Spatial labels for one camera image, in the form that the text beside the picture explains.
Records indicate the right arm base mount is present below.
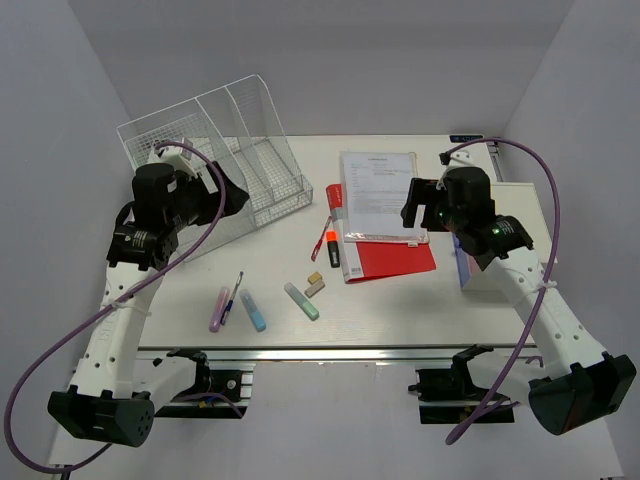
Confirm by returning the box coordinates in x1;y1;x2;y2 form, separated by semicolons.
407;345;493;425

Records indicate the aluminium table rail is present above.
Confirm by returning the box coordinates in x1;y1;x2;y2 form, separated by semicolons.
74;343;566;374

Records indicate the clear document sleeve with papers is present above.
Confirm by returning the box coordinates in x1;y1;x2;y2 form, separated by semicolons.
340;151;429;245

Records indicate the small blue label plate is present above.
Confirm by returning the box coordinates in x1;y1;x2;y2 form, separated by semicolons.
449;134;483;143

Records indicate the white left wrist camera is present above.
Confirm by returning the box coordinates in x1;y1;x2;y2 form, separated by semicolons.
147;141;201;178

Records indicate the green highlighter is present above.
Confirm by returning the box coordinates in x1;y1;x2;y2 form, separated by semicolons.
284;283;319;321

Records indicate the red pen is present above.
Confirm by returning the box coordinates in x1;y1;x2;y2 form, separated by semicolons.
310;216;332;262

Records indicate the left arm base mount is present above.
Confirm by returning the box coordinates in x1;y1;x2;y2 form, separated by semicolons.
140;349;253;419

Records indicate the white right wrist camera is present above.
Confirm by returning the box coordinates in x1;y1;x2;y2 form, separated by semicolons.
439;150;475;176

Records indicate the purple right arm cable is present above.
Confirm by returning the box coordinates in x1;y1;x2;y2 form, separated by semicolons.
444;136;560;445

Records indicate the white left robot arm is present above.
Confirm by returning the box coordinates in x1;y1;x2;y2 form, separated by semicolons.
48;163;249;447

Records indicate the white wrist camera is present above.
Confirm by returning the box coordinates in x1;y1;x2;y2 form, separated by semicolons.
147;141;201;178
439;150;475;176

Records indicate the white drawer box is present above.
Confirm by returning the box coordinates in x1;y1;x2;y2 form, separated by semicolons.
452;181;559;293

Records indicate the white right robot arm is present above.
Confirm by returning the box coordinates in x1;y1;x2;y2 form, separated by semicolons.
401;166;637;435

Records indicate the pink highlighter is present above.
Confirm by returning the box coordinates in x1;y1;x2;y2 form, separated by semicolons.
209;286;230;333

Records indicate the blue ballpoint pen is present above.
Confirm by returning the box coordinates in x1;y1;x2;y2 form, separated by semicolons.
221;271;244;326

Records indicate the blue highlighter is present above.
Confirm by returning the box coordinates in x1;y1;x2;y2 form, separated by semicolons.
240;289;267;332

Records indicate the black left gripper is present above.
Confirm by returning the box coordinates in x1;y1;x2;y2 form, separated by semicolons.
165;161;248;232

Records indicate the red plastic folder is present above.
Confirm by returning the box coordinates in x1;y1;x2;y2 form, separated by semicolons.
326;184;436;284

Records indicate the white wire file organizer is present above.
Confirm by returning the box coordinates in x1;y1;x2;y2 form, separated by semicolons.
117;74;313;260

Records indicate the orange black highlighter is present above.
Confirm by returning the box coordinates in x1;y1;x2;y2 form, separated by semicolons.
326;230;340;268

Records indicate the grey eraser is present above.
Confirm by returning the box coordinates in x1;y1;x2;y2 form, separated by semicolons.
304;280;325;298

